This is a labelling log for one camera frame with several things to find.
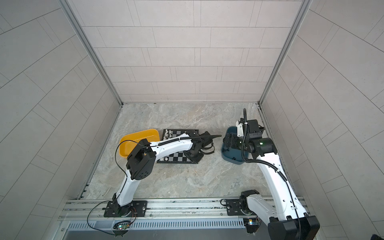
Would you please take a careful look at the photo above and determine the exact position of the black white chessboard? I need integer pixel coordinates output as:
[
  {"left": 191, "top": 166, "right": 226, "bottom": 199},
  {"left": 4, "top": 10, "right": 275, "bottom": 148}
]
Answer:
[{"left": 156, "top": 129, "right": 204, "bottom": 164}]

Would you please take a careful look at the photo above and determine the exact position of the teal plastic bin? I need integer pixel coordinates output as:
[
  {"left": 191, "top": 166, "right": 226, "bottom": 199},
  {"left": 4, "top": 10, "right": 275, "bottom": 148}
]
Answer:
[{"left": 221, "top": 126, "right": 248, "bottom": 165}]

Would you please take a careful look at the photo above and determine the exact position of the yellow plastic tray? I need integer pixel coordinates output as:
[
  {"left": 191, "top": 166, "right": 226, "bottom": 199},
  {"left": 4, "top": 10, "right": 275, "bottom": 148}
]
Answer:
[{"left": 119, "top": 129, "right": 160, "bottom": 158}]

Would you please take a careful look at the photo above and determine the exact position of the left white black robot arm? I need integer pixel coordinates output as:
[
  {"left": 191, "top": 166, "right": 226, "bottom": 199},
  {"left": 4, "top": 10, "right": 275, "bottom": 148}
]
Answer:
[{"left": 108, "top": 131, "right": 219, "bottom": 217}]

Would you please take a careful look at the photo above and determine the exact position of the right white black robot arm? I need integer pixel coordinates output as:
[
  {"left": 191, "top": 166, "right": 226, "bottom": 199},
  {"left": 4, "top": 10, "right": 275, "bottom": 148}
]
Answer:
[{"left": 223, "top": 110, "right": 320, "bottom": 240}]

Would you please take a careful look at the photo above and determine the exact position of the right circuit board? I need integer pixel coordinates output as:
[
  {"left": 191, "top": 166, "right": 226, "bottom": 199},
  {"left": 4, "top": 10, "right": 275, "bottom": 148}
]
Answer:
[{"left": 243, "top": 218, "right": 261, "bottom": 234}]

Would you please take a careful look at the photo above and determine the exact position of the left green circuit board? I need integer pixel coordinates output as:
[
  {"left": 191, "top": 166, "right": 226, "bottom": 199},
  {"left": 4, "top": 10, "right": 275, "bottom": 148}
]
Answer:
[{"left": 113, "top": 221, "right": 132, "bottom": 231}]

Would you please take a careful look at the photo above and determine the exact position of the ventilation grille strip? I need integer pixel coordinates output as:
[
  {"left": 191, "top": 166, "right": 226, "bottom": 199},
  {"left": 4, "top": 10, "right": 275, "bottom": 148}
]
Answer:
[{"left": 68, "top": 218, "right": 245, "bottom": 232}]

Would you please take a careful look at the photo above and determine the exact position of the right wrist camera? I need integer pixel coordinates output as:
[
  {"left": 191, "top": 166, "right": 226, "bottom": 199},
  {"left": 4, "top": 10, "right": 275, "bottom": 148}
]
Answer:
[{"left": 236, "top": 118, "right": 245, "bottom": 138}]

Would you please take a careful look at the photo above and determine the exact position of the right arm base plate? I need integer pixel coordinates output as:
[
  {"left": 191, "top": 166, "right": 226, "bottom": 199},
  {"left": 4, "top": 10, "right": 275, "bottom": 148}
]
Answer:
[{"left": 221, "top": 199, "right": 250, "bottom": 216}]

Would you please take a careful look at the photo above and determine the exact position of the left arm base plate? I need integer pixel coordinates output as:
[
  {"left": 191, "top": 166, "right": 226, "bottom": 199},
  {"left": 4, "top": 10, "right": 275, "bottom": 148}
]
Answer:
[{"left": 104, "top": 201, "right": 148, "bottom": 218}]

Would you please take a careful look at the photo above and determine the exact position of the left black cable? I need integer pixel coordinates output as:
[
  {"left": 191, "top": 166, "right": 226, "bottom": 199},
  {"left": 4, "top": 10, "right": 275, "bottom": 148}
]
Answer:
[{"left": 86, "top": 139, "right": 151, "bottom": 236}]

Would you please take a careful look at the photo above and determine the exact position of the aluminium mounting rail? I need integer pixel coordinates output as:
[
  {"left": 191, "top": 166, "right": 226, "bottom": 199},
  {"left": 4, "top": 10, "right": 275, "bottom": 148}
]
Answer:
[{"left": 59, "top": 196, "right": 311, "bottom": 221}]

